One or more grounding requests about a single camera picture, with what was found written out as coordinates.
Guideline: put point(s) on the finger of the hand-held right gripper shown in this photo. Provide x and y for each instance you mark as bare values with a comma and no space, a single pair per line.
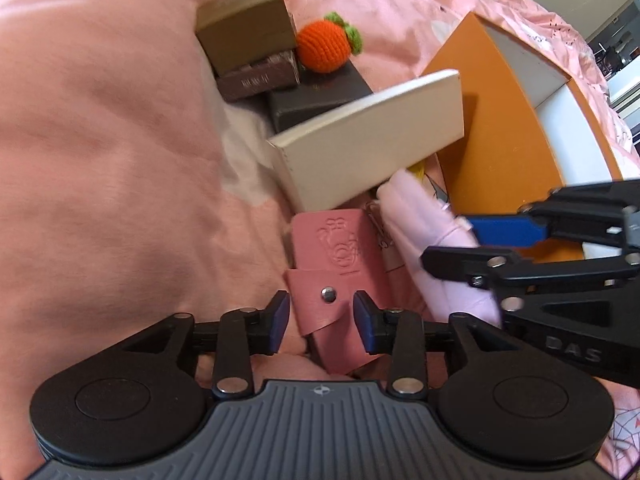
460,262
505,230

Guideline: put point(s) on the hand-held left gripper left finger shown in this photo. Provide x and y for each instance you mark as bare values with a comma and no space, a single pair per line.
280,321

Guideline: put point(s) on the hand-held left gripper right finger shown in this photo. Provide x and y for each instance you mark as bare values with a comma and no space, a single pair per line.
362,321

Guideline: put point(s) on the light pink cloth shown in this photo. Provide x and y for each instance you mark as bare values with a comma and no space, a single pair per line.
425,220

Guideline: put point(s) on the pink leather pouch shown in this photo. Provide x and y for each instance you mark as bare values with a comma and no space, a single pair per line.
325,255

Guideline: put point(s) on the orange storage box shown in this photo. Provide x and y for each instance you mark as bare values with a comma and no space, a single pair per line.
495,150

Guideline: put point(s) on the dark grey box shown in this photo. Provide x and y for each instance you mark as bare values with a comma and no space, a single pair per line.
310,102

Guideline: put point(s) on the brown printed box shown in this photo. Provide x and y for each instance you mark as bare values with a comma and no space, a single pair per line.
255,80

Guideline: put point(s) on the small yellow object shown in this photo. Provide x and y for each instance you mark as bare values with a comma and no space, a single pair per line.
419,170

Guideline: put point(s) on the white cardboard box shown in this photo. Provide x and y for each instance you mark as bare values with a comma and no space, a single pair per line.
360,150

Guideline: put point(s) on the black chair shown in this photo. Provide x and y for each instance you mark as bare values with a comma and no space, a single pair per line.
611,60

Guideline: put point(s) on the pink printed blanket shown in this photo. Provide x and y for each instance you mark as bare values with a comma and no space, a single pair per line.
100,160

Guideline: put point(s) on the crochet orange toy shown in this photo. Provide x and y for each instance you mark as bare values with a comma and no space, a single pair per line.
322,47

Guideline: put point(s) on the olive cardboard box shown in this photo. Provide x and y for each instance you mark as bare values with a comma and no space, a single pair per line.
240,25

